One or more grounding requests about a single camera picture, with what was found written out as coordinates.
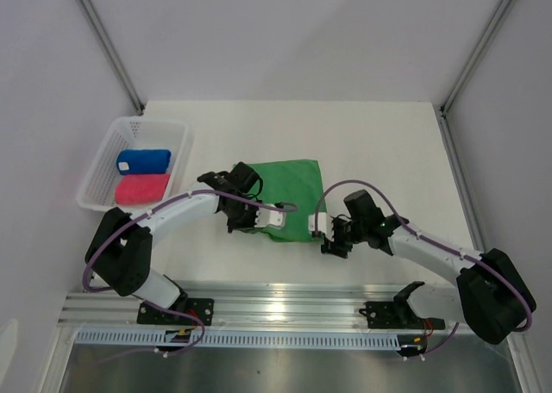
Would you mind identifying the aluminium right side rail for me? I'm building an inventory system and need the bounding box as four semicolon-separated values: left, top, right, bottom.
434;106;491;253

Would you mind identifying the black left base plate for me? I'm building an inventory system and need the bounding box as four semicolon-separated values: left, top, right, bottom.
136;297;215;327

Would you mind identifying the green towel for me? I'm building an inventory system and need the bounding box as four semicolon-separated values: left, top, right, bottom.
250;159;323;243

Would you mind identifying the aluminium right frame post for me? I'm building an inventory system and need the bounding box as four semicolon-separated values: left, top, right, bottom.
439;0;517;116

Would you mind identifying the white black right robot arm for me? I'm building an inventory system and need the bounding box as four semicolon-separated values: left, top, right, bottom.
309;213;536;345

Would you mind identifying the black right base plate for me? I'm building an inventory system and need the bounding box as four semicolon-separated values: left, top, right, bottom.
358;301;445;330

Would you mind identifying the white perforated plastic basket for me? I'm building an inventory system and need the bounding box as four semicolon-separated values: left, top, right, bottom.
76;116;192;212

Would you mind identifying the aluminium frame post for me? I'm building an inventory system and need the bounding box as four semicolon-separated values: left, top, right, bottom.
439;0;517;116
75;0;145;115

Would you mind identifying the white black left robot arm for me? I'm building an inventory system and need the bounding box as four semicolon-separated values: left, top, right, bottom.
82;162;263;324

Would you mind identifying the blue towel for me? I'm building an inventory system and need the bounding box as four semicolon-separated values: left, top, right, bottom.
116;149;172;175

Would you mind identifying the red towel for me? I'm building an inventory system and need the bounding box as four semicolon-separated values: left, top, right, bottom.
115;174;170;206

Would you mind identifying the aluminium rail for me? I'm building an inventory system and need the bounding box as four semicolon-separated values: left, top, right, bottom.
56;283;528;334
81;209;116;292
434;106;491;253

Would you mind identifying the aluminium left frame post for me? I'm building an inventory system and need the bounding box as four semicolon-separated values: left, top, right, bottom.
75;0;145;115

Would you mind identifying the aluminium left side rail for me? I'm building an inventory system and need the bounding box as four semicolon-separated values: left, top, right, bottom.
81;209;116;292

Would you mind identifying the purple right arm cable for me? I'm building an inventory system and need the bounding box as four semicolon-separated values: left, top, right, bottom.
313;179;535;362

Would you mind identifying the white slotted cable duct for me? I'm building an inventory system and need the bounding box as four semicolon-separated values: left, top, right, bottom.
74;327;400;351

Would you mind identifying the aluminium front rail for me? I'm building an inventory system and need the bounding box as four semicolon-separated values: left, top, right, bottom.
56;283;528;334

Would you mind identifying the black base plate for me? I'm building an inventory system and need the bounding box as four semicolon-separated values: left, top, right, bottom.
136;297;215;327
358;301;445;330

